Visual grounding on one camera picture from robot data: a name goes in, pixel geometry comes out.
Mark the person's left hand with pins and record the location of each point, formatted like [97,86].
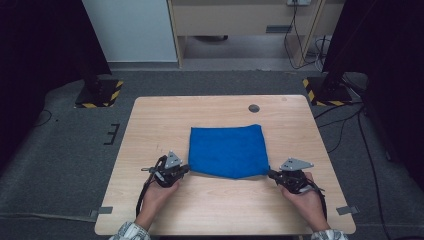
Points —
[158,200]

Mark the person's right hand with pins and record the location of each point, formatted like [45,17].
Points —
[308,205]

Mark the blue cloth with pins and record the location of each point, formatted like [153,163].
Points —
[226,150]

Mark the grey tape strip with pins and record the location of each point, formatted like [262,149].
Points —
[347,210]
[103,210]

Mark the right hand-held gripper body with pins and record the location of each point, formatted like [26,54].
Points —
[295,180]

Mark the light wooden desk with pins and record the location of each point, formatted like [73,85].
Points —
[233,18]

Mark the grey round table grommet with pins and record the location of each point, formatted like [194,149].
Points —
[254,108]

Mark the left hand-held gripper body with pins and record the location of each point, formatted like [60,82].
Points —
[168,173]

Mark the black curtain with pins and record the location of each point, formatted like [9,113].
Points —
[40,50]
[393,66]

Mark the black stand with striped base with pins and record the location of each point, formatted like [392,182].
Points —
[328,93]
[100,95]

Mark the white power strip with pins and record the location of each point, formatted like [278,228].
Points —
[299,2]

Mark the white cabinet panel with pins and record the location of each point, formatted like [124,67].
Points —
[130,30]

